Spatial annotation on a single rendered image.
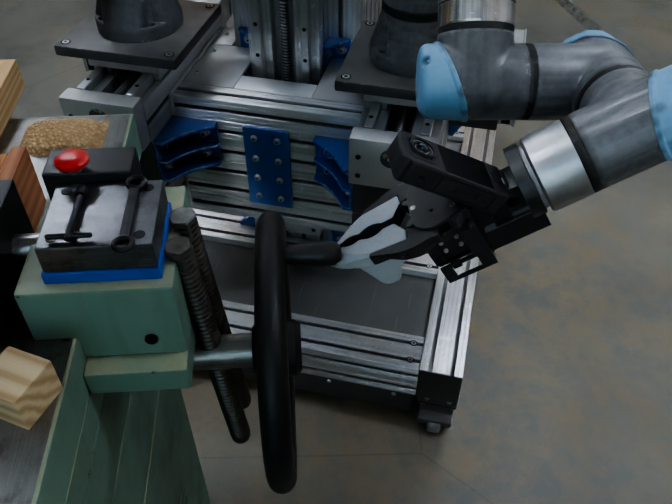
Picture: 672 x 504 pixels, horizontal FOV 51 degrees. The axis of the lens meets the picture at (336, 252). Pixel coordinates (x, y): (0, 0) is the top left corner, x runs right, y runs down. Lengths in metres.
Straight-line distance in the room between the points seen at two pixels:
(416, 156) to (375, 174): 0.52
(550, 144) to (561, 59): 0.11
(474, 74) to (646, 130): 0.16
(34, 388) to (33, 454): 0.05
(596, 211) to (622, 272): 0.26
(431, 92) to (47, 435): 0.45
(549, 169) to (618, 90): 0.09
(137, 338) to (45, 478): 0.14
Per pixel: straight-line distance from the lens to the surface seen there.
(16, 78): 1.03
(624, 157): 0.65
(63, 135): 0.90
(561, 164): 0.64
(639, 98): 0.66
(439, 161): 0.62
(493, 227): 0.69
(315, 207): 1.36
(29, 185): 0.79
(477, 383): 1.74
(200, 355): 0.73
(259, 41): 1.33
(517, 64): 0.71
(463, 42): 0.70
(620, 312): 2.00
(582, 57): 0.73
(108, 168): 0.67
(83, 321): 0.66
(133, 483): 0.88
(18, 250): 0.69
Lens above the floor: 1.39
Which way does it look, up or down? 44 degrees down
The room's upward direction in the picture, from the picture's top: straight up
